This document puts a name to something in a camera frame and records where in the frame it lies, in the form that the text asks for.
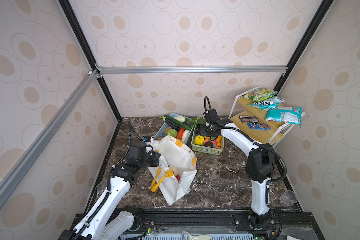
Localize white canvas grocery bag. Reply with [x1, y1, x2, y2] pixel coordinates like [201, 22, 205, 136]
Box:
[148, 135, 197, 206]

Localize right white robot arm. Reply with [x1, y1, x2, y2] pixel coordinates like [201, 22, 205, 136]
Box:
[200, 123, 287, 230]

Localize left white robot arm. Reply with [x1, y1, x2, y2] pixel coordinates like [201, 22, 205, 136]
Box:
[59, 151, 161, 240]

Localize yellow green snack bag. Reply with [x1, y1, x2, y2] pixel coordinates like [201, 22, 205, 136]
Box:
[244, 88, 278, 102]

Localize white teal snack bag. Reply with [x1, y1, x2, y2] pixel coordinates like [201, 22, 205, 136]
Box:
[249, 96, 285, 111]

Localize dark purple fig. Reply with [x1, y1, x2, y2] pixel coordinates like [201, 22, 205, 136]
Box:
[204, 141, 214, 148]

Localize yellow wrinkled lemon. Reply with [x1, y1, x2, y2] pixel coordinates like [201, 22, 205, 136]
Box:
[194, 135, 205, 146]

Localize pale green plastic basket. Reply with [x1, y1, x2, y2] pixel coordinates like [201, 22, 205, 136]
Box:
[191, 115, 225, 156]

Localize green leafy vegetable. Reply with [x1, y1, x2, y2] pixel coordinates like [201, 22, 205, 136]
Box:
[186, 118, 206, 125]

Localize white chinese cabbage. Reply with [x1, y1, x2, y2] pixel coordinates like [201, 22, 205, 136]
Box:
[182, 130, 190, 143]

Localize light blue plastic basket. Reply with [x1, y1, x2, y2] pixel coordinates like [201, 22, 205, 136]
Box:
[154, 113, 196, 144]

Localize long green cucumber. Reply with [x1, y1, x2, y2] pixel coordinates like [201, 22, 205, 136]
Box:
[163, 115, 192, 131]

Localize green cabbage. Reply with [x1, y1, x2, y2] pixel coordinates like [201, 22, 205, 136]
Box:
[165, 129, 178, 138]

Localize pale white green squash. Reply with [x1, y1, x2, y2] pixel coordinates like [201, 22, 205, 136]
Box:
[174, 116, 186, 123]

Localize red orange pepper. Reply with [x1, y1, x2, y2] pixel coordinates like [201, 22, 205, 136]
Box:
[176, 128, 185, 140]

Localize dark candy packet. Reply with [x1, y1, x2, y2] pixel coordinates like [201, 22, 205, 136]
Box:
[240, 116, 259, 123]

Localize dark purple eggplant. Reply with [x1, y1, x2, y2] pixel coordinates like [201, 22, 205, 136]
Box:
[162, 117, 182, 131]

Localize blue candy packet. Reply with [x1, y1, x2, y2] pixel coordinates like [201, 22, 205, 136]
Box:
[248, 123, 271, 130]

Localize wooden two tier shelf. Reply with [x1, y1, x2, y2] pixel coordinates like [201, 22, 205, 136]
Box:
[229, 86, 296, 148]

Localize clear plastic cup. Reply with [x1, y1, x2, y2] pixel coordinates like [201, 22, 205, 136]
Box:
[280, 190, 298, 205]

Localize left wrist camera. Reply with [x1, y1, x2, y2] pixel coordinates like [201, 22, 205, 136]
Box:
[127, 142, 153, 161]

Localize horizontal aluminium frame bar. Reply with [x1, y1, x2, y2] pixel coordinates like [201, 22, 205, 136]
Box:
[98, 66, 288, 74]

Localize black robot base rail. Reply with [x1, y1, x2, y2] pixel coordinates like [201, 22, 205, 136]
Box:
[123, 207, 324, 240]

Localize left aluminium frame bar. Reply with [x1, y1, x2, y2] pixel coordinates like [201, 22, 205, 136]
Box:
[0, 69, 99, 211]

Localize black right corner post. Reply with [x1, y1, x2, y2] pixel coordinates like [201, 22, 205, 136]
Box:
[274, 0, 335, 92]

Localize black corner frame post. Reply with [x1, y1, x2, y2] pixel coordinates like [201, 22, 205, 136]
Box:
[58, 0, 123, 122]

